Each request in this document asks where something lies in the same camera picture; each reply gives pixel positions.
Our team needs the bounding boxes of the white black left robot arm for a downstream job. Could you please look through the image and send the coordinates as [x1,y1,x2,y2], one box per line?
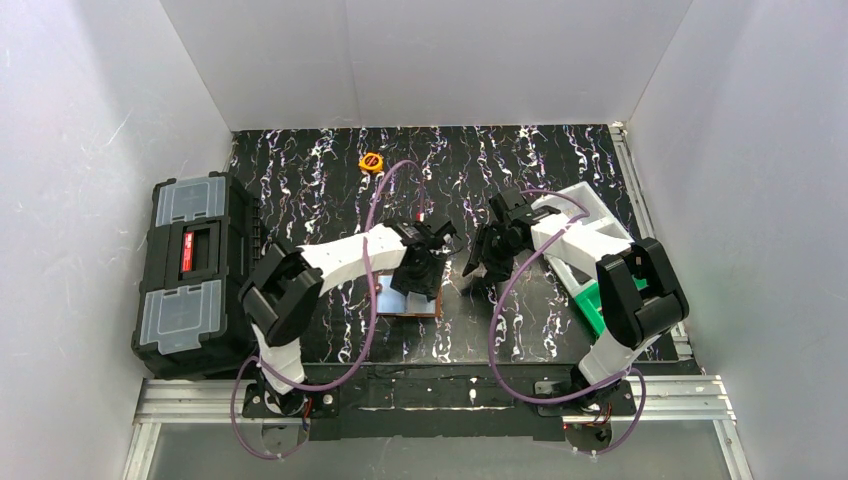
[239,217,457,395]

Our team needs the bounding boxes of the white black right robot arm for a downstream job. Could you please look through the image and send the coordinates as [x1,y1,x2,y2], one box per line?
[463,188,690,405]

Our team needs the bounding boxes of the white plastic bin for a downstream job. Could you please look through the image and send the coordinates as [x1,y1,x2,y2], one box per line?
[532,181,633,242]
[544,254,603,298]

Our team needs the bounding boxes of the green plastic bin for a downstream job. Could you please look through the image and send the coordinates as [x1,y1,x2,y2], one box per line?
[575,276,690,348]

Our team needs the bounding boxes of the orange round cap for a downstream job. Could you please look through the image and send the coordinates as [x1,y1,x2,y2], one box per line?
[358,152,384,174]

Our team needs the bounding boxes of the black toolbox with clear lids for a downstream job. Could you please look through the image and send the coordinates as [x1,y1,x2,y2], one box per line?
[131,172,261,379]

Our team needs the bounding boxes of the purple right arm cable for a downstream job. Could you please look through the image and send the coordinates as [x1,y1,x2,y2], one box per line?
[488,190,647,458]

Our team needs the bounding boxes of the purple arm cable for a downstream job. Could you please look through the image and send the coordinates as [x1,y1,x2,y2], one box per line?
[229,160,429,462]
[488,190,647,458]

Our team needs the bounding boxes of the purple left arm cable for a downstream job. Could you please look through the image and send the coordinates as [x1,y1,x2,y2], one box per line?
[229,160,429,462]

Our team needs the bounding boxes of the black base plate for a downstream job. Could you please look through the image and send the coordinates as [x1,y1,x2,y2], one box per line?
[232,366,639,446]

